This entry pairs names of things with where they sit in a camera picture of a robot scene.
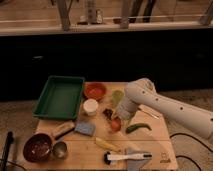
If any red apple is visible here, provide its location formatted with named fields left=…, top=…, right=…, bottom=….
left=110, top=118, right=121, bottom=132

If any small metal cup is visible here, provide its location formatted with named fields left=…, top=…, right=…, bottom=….
left=52, top=141, right=68, bottom=159

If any white dish brush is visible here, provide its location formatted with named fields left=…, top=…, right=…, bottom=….
left=104, top=152, right=152, bottom=165

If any blue sponge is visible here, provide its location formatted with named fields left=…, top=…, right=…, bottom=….
left=74, top=122, right=95, bottom=136

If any green chili pepper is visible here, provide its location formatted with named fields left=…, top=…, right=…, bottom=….
left=126, top=123, right=152, bottom=134

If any black cable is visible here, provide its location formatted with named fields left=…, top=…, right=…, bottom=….
left=169, top=132, right=213, bottom=171

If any green plastic cup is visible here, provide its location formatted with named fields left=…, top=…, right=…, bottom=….
left=112, top=90, right=124, bottom=105

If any dark brown bowl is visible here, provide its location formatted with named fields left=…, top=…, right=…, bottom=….
left=23, top=133, right=52, bottom=163

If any black pole stand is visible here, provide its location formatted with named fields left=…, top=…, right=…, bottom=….
left=0, top=131, right=14, bottom=171

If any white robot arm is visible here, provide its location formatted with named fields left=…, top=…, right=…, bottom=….
left=116, top=78, right=213, bottom=143

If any green plastic tray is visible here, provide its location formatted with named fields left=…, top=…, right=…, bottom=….
left=33, top=76, right=85, bottom=120

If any orange bowl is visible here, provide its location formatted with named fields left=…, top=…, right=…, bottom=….
left=84, top=82, right=107, bottom=101

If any white paper cup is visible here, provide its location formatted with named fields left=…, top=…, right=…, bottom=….
left=83, top=99, right=99, bottom=116

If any dark grape bunch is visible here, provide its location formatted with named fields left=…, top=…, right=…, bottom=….
left=103, top=108, right=113, bottom=120

